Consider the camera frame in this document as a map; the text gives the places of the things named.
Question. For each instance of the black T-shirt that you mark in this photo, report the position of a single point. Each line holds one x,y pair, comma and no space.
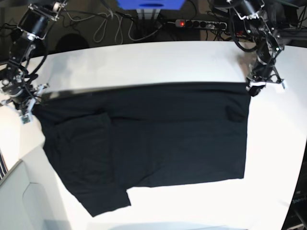
101,144

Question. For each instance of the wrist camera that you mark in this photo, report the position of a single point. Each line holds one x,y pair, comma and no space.
26,118
281,86

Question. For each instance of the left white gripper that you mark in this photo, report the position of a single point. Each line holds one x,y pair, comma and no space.
261,75

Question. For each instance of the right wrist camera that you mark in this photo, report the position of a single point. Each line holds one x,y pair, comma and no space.
26,118

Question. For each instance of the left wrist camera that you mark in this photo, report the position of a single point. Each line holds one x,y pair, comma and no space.
281,86

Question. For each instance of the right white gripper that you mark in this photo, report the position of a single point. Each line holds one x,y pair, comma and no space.
22,93

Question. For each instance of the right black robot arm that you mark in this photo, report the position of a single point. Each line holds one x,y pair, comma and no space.
34,26

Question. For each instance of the blue plastic box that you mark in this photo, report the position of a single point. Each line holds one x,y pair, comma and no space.
150,4

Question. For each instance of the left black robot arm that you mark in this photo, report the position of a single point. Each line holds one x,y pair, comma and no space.
268,46

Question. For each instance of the black power strip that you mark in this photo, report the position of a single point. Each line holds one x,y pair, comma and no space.
199,24

